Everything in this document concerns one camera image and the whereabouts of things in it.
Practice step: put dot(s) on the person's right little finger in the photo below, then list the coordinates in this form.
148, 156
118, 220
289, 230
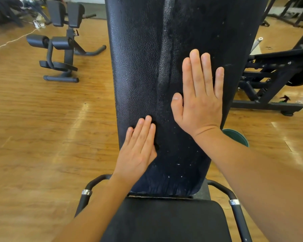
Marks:
219, 83

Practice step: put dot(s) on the clear plastic bottle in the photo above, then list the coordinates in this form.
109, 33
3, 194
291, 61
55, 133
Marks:
301, 99

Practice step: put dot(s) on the grey bar with white cap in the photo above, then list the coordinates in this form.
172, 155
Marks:
256, 44

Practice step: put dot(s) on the person's right middle finger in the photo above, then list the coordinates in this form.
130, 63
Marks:
197, 73

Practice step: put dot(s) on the green bucket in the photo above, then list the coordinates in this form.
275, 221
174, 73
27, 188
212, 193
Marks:
238, 137

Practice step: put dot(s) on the black bench backrest pad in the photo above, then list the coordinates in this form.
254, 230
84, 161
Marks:
141, 60

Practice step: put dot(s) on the white power strip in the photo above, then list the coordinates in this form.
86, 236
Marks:
37, 24

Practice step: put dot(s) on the person's left hand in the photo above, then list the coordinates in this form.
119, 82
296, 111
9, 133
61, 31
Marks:
135, 158

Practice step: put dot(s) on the person's right hand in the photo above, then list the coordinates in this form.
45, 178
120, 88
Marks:
200, 110

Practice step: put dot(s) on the grey floor mat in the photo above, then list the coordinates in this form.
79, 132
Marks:
96, 11

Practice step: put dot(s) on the black back extension machine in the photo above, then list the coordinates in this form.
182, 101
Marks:
68, 45

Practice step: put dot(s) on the black bench seat pad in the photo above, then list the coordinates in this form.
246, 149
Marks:
166, 221

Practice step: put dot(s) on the black trigger spray bottle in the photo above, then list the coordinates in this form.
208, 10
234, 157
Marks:
284, 98

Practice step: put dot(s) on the person's left little finger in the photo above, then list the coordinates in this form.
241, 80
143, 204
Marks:
128, 138

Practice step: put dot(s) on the person's right thumb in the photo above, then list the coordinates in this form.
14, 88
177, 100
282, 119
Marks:
177, 105

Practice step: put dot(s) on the black metal rack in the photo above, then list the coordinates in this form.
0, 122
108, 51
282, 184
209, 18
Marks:
293, 18

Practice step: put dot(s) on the person's left forearm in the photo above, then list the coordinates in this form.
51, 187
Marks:
96, 219

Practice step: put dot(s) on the person's left middle finger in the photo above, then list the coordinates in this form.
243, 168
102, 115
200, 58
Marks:
144, 133

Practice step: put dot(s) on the person's right forearm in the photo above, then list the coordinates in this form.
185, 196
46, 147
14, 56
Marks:
255, 186

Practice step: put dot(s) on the black steel exercise machine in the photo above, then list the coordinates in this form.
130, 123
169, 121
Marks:
267, 105

